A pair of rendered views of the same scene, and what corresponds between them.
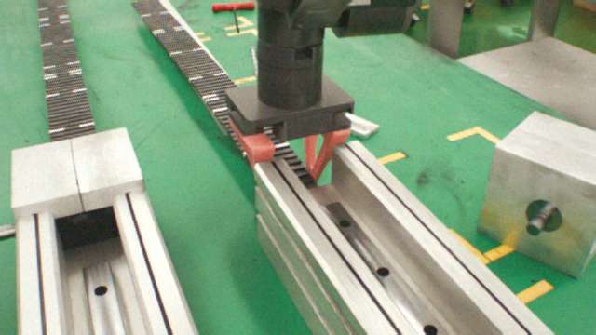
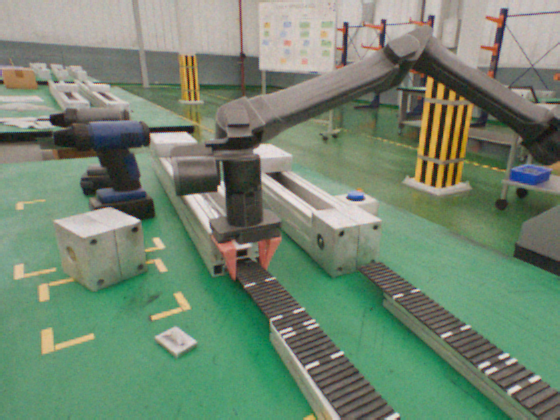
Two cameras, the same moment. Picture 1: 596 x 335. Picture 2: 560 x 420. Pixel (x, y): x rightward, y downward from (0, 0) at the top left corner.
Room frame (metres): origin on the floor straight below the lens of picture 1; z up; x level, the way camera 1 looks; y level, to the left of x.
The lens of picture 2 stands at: (1.06, 0.07, 1.14)
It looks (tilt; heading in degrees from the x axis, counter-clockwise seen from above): 20 degrees down; 173
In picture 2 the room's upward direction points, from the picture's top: 3 degrees clockwise
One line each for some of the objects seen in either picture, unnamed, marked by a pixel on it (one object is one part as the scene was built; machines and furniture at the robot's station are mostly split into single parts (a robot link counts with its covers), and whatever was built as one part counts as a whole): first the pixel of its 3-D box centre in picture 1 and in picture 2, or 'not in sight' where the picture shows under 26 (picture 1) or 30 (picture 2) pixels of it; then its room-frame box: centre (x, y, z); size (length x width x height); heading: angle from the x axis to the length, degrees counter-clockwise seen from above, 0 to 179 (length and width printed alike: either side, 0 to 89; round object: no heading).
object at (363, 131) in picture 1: (355, 126); (176, 341); (0.61, -0.07, 0.78); 0.05 x 0.03 x 0.01; 46
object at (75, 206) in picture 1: (72, 212); (350, 237); (0.38, 0.19, 0.83); 0.12 x 0.09 x 0.10; 114
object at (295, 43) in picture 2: not in sight; (296, 70); (-5.59, 0.21, 0.97); 1.51 x 0.50 x 1.95; 49
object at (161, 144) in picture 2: not in sight; (173, 148); (-0.18, -0.27, 0.87); 0.16 x 0.11 x 0.07; 24
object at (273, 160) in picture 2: not in sight; (262, 162); (-0.03, 0.01, 0.87); 0.16 x 0.11 x 0.07; 24
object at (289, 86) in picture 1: (290, 75); (244, 209); (0.46, 0.01, 0.92); 0.10 x 0.07 x 0.07; 115
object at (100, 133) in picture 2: not in sight; (102, 173); (0.18, -0.32, 0.89); 0.20 x 0.08 x 0.22; 121
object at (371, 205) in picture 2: not in sight; (352, 210); (0.18, 0.23, 0.81); 0.10 x 0.08 x 0.06; 114
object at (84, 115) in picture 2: not in sight; (91, 151); (-0.04, -0.43, 0.89); 0.20 x 0.08 x 0.22; 106
